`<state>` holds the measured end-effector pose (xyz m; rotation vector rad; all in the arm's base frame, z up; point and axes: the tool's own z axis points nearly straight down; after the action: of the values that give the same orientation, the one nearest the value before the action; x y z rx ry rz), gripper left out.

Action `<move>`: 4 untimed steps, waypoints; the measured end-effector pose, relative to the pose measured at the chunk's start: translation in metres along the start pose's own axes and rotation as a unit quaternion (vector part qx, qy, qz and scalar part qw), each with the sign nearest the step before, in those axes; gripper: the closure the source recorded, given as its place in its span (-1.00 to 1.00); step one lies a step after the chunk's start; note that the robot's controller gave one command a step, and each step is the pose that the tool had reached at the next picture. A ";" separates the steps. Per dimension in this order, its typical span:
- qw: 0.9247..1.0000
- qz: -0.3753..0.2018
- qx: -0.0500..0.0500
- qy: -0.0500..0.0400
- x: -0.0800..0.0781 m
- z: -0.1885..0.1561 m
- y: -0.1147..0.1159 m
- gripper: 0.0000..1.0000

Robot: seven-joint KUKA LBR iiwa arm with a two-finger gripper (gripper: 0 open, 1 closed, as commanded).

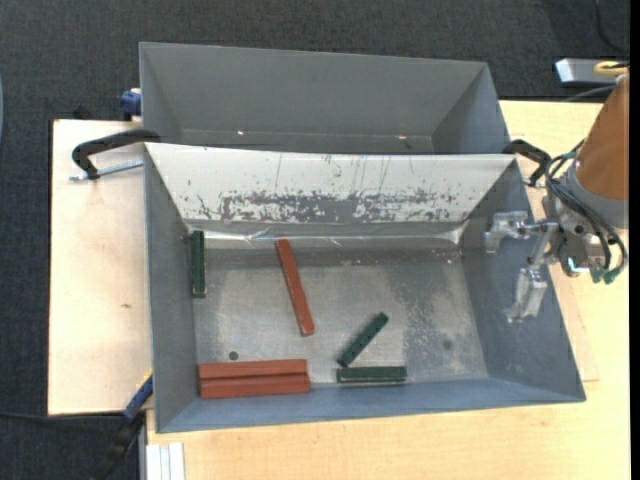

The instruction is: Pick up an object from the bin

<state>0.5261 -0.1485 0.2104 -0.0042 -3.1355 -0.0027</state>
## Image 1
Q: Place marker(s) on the red-brown flat block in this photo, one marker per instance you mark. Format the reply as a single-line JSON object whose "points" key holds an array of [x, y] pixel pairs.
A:
{"points": [[295, 288], [255, 388], [252, 368]]}

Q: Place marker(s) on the dark green flat block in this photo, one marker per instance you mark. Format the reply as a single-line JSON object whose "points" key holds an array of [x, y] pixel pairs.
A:
{"points": [[372, 374], [198, 263], [363, 339]]}

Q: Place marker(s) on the grey metal bin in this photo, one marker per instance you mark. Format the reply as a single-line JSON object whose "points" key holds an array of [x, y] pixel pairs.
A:
{"points": [[310, 93]]}

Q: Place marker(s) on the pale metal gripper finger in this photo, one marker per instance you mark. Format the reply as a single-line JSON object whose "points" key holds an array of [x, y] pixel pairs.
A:
{"points": [[507, 225], [531, 290]]}

